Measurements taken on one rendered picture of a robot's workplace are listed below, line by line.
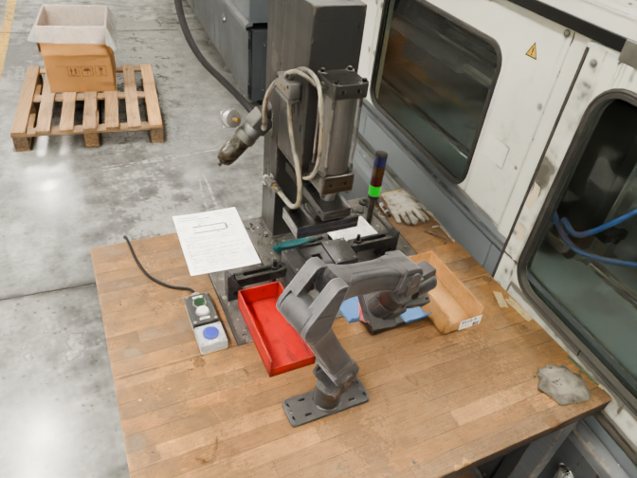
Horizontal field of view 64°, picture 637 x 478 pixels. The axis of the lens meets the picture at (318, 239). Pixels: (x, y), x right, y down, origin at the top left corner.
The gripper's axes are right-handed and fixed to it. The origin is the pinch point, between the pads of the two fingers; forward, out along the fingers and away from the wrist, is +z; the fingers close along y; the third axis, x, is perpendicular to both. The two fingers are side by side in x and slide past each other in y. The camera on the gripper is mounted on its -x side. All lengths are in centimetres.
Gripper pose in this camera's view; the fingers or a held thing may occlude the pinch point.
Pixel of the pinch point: (362, 317)
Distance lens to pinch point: 128.3
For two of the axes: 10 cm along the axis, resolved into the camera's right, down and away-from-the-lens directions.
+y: -2.5, -9.0, 3.5
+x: -9.1, 0.9, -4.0
